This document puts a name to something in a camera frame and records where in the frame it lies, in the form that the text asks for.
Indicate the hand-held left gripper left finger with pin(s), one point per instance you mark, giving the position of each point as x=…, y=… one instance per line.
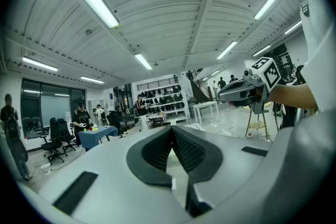
x=136, y=162

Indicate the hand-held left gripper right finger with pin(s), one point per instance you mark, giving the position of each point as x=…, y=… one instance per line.
x=207, y=162

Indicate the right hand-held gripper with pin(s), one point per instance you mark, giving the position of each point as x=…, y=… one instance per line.
x=270, y=73

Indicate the person's right forearm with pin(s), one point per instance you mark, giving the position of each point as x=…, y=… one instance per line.
x=288, y=97

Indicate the white side table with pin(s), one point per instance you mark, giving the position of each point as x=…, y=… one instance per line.
x=206, y=106

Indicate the staircase with railing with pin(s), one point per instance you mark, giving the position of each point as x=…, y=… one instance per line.
x=198, y=89

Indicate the round wooden table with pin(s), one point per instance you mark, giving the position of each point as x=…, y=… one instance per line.
x=258, y=124

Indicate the black office chair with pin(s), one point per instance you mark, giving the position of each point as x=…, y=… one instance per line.
x=53, y=144
x=114, y=120
x=64, y=131

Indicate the checkered cloth table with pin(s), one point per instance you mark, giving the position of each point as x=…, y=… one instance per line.
x=157, y=119

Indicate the blue cloth covered table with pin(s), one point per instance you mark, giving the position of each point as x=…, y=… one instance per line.
x=97, y=132

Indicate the white shelf with black bags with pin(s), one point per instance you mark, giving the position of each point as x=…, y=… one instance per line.
x=162, y=102

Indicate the person's white t-shirt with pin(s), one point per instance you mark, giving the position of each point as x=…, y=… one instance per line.
x=320, y=34

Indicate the dark glass window wall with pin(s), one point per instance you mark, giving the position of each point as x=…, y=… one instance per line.
x=52, y=107

